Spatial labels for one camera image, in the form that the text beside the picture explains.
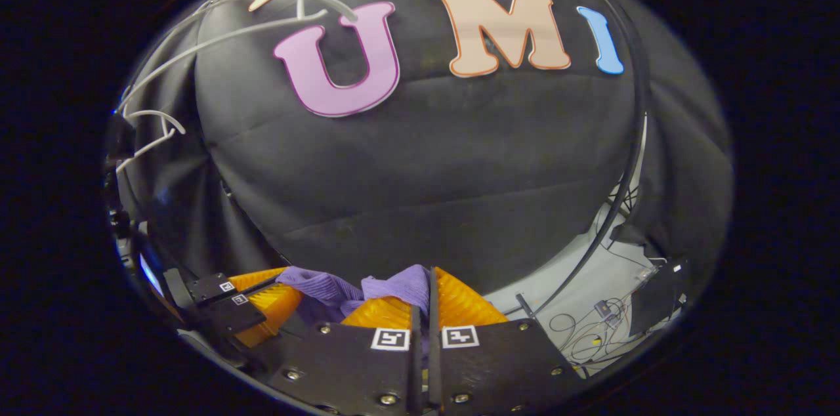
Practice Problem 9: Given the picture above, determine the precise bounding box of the black clothes rack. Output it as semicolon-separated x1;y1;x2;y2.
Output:
502;0;650;338

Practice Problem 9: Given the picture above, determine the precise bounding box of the black case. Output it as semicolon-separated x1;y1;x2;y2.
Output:
629;257;691;338

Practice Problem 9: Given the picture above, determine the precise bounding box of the white clothes hanger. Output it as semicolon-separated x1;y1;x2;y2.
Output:
115;109;188;174
117;0;360;116

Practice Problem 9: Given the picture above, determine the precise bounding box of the black floor cable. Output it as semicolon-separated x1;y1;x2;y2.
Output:
548;311;621;364

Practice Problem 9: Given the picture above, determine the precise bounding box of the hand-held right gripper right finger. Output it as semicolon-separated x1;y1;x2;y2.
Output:
428;267;588;416

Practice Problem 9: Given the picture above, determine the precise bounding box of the black backdrop stand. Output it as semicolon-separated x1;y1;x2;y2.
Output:
607;183;641;253

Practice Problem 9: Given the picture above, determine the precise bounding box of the purple shirt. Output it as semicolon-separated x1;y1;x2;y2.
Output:
274;264;434;328

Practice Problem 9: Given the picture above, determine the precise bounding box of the black backdrop cloth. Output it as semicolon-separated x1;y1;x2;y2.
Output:
105;0;734;302

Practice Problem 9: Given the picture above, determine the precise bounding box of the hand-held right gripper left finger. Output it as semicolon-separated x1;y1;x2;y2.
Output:
266;296;424;416

